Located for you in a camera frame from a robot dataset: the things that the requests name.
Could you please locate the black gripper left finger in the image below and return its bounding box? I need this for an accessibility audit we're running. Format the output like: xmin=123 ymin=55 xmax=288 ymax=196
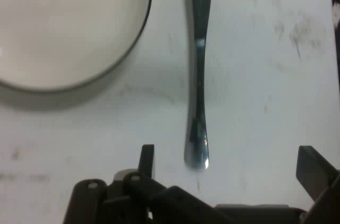
xmin=63 ymin=143 xmax=234 ymax=224

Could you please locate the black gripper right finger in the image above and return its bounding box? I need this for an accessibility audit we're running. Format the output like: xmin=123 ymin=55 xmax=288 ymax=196
xmin=295 ymin=145 xmax=340 ymax=224

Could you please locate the silver metal cutlery utensil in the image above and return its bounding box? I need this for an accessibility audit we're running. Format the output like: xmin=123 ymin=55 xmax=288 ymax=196
xmin=183 ymin=0 xmax=213 ymax=170

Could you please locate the black glossy bag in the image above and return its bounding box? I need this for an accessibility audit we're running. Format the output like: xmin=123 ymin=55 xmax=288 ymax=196
xmin=328 ymin=0 xmax=340 ymax=81

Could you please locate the white plate with dark rim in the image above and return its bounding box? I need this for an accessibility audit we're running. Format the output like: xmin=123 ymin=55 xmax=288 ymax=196
xmin=0 ymin=0 xmax=154 ymax=92

